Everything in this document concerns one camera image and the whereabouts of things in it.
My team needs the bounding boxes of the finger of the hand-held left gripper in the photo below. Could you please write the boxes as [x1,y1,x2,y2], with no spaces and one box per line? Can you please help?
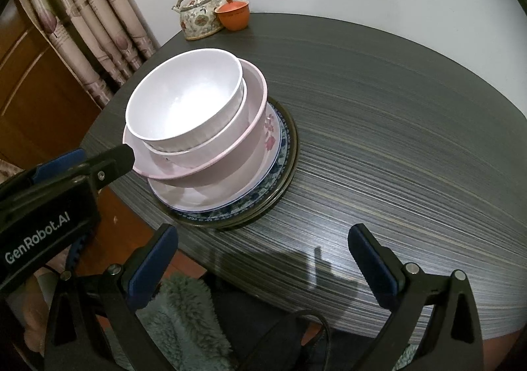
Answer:
[88,142,137,191]
[25,149,89,185]

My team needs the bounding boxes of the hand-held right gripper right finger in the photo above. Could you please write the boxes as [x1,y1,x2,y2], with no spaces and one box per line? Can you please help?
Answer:
[347,223,485,371]

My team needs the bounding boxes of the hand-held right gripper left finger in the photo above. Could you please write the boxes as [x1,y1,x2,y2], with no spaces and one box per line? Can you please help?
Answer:
[43,224,180,371]

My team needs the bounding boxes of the white bowl light blue print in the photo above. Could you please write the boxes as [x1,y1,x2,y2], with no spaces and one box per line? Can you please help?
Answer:
[142,78,248,157]

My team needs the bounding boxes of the white plate pink flowers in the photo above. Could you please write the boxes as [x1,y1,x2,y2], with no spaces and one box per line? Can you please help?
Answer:
[147,101,286,211]

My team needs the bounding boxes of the white bowl dark print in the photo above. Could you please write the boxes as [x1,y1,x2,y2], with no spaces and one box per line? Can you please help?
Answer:
[125,49,244,151]

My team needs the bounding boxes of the large pink bowl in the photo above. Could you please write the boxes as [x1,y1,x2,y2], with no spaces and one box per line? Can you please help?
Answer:
[123,59,268,190]

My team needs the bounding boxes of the blue floral plate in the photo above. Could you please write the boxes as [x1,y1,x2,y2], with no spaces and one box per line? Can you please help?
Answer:
[165,101,294,223]
[162,98,300,230]

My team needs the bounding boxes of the brown wooden cabinet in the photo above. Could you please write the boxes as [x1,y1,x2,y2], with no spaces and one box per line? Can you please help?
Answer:
[0,0,103,174]

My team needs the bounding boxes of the beige patterned curtain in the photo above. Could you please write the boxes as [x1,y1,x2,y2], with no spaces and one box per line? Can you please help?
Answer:
[16,0,161,108]

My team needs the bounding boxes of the floral ceramic teapot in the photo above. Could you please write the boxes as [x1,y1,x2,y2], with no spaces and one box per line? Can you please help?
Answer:
[172,0,236,41]

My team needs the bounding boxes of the orange lidded cup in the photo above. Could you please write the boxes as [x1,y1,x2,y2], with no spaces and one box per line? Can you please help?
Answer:
[215,0,251,33]

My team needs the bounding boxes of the black cable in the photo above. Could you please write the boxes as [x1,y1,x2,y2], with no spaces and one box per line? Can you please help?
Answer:
[243,307,332,371]

